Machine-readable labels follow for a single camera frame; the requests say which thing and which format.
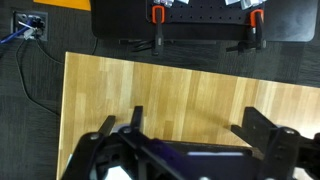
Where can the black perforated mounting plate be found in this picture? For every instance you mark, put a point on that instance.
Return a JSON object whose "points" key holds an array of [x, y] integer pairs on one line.
{"points": [[206, 13]]}

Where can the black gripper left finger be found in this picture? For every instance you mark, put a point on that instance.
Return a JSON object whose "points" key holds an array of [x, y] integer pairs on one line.
{"points": [[137, 116]]}

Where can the grey floor outlet box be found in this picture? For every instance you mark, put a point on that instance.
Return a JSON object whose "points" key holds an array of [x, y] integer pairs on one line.
{"points": [[18, 15]]}

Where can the orange black bar clamp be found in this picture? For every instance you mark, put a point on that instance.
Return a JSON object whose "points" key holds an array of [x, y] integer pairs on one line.
{"points": [[256, 16], [158, 15]]}

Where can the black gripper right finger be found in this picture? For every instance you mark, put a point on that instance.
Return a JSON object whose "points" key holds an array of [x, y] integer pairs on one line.
{"points": [[260, 130]]}

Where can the silver aluminium profile bracket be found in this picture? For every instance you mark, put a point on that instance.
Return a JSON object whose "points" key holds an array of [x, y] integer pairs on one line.
{"points": [[163, 2], [246, 3], [182, 1]]}

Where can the orange sheet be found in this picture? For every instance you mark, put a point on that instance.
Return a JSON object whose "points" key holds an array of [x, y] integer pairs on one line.
{"points": [[66, 3]]}

